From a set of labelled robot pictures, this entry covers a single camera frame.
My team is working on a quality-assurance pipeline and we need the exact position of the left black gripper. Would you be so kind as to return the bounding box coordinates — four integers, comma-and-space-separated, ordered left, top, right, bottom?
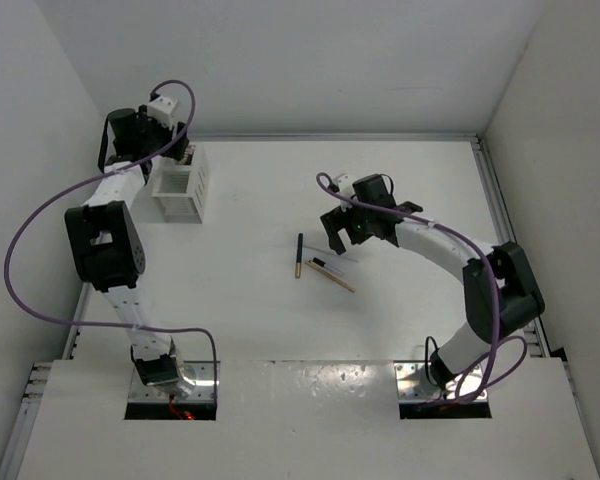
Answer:
135, 104, 187, 160

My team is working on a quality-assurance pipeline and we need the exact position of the dark green gold mascara tube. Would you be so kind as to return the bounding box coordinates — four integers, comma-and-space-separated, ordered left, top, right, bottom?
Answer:
294, 233, 304, 279

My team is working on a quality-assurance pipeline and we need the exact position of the thin clear silver stick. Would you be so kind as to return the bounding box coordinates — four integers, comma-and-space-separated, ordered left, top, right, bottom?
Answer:
303, 245, 359, 263

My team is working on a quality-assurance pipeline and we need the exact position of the pink makeup stick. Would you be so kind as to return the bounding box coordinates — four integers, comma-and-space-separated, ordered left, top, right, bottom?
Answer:
179, 143, 195, 165

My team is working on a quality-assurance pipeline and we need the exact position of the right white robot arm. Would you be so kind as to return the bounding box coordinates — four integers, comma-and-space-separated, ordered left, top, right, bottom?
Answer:
316, 172, 545, 390

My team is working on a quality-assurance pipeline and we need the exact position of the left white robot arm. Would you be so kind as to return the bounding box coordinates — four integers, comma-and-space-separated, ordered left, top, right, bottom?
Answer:
64, 96, 195, 396

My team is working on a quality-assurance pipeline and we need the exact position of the gold makeup pencil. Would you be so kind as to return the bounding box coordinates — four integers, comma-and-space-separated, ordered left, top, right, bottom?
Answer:
305, 261, 356, 293

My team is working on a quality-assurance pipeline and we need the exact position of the black white eyeliner pen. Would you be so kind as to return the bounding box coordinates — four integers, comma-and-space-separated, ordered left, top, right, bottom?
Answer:
312, 257, 344, 277

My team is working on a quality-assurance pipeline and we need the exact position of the white slotted organizer box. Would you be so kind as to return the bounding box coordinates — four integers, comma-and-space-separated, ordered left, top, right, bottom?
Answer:
152, 143, 211, 224

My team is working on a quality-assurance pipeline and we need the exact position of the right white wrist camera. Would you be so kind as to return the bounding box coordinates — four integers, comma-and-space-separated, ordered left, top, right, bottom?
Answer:
333, 173, 355, 198

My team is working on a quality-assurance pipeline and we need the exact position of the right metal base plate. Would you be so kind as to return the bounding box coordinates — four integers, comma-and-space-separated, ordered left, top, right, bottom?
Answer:
393, 361, 483, 406

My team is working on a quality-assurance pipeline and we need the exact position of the metal base plate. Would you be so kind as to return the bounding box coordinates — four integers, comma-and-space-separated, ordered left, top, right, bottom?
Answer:
127, 361, 219, 404
393, 361, 483, 406

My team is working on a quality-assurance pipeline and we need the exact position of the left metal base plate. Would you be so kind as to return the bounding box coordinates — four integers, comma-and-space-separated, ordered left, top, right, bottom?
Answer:
127, 361, 219, 404

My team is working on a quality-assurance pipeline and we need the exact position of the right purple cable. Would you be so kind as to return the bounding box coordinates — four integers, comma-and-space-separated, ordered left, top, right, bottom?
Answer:
315, 172, 529, 404

